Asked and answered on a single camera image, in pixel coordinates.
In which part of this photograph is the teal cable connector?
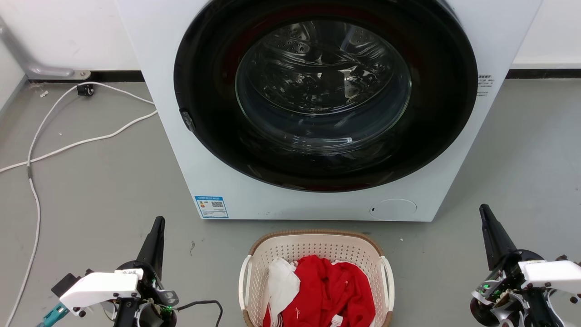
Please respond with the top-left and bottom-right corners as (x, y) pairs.
(36, 303), (69, 327)

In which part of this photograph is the white front-load washing machine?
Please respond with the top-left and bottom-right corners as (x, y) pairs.
(116, 0), (544, 223)

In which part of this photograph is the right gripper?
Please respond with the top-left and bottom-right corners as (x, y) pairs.
(470, 204), (553, 327)

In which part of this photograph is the grey wall pipe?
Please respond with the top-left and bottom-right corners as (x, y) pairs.
(0, 17), (91, 80)

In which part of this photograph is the black round washer door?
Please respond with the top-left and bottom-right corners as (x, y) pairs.
(173, 0), (478, 193)

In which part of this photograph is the round white filter cover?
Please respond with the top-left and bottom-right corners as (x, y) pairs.
(369, 198), (418, 221)

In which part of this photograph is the blue energy label sticker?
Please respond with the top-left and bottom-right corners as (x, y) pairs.
(194, 195), (229, 219)

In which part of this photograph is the white garment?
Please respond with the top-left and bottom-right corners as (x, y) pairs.
(267, 258), (301, 327)

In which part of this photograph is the steel washer drum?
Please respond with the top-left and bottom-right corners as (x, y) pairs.
(235, 19), (413, 153)

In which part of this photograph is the white power cable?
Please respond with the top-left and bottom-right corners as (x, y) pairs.
(4, 82), (156, 327)
(0, 109), (158, 174)

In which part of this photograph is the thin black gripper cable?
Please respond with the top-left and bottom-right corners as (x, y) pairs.
(175, 300), (224, 327)

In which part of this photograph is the beige plastic laundry basket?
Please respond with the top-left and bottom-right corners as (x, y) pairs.
(238, 229), (395, 327)

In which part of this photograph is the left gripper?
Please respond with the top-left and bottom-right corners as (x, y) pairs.
(113, 216), (179, 327)

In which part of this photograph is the red garment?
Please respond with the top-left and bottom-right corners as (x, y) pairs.
(262, 255), (376, 327)

